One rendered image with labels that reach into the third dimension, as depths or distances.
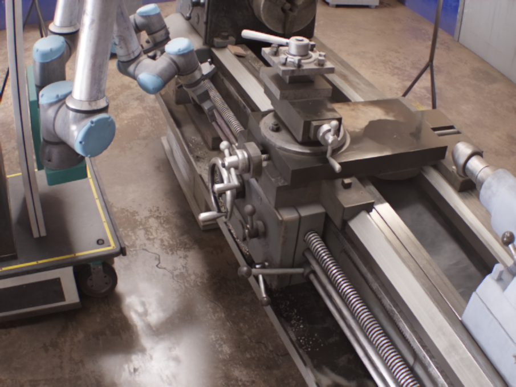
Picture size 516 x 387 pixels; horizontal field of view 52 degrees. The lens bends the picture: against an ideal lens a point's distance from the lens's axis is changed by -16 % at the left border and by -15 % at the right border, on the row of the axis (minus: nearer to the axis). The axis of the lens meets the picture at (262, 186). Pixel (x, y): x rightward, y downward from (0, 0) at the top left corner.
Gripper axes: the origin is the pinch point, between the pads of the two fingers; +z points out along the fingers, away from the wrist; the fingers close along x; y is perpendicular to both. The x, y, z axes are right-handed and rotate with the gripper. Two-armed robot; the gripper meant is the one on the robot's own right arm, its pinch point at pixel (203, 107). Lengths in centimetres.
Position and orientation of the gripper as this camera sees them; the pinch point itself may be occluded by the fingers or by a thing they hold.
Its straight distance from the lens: 224.2
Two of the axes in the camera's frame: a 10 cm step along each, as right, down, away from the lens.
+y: -8.1, 5.5, -1.9
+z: 2.0, 5.7, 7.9
